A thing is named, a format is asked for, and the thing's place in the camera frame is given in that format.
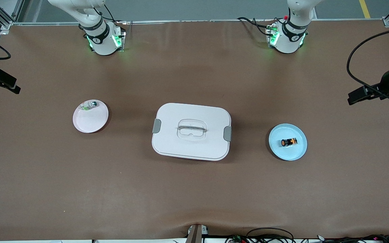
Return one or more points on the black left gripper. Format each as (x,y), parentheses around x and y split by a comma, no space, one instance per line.
(384,83)

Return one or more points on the orange push-button switch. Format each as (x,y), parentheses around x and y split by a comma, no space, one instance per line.
(290,142)

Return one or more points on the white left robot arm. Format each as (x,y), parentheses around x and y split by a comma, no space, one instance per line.
(289,40)

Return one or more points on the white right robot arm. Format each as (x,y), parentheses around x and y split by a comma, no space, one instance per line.
(103,44)

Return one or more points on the white lidded storage box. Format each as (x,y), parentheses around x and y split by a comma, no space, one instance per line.
(181,145)

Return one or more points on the pink round plate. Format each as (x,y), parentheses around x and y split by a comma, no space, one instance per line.
(89,121)

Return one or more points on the light blue round plate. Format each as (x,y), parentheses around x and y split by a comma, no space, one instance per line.
(287,153)

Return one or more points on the green push-button switch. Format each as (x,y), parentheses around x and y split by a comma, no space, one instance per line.
(88,106)

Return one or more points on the silver table edge rail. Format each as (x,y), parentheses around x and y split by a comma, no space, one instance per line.
(198,21)

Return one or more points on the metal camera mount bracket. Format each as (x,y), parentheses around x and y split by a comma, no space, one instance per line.
(196,234)

